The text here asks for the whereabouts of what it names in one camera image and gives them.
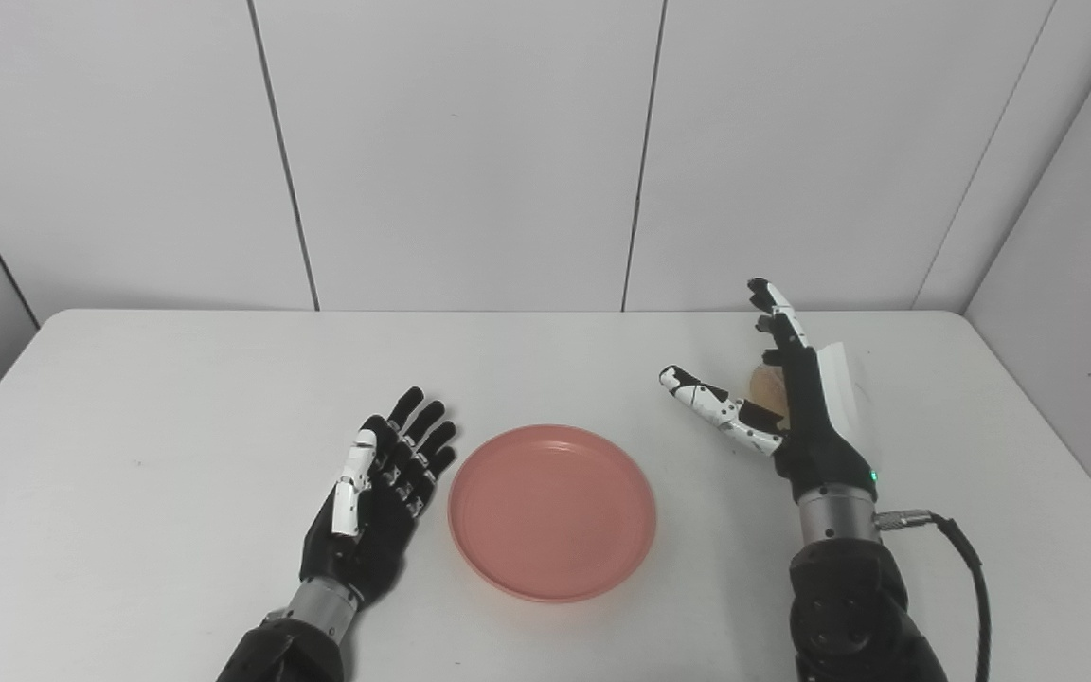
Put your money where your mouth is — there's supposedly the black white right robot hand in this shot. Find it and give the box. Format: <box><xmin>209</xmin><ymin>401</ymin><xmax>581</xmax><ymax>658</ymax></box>
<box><xmin>659</xmin><ymin>278</ymin><xmax>878</xmax><ymax>503</ymax></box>

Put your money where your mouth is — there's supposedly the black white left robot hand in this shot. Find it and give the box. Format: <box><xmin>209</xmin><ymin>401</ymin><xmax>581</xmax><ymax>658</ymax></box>
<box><xmin>299</xmin><ymin>386</ymin><xmax>459</xmax><ymax>607</ymax></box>

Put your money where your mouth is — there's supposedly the brown bread roll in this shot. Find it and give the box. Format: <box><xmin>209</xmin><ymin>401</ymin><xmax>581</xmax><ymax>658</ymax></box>
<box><xmin>748</xmin><ymin>366</ymin><xmax>790</xmax><ymax>418</ymax></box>

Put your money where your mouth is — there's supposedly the pink round plate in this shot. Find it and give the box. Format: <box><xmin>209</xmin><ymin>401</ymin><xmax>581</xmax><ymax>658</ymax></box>
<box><xmin>448</xmin><ymin>424</ymin><xmax>657</xmax><ymax>603</ymax></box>

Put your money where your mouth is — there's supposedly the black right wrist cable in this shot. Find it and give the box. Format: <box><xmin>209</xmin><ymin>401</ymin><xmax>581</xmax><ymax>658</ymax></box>
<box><xmin>875</xmin><ymin>510</ymin><xmax>993</xmax><ymax>682</ymax></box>

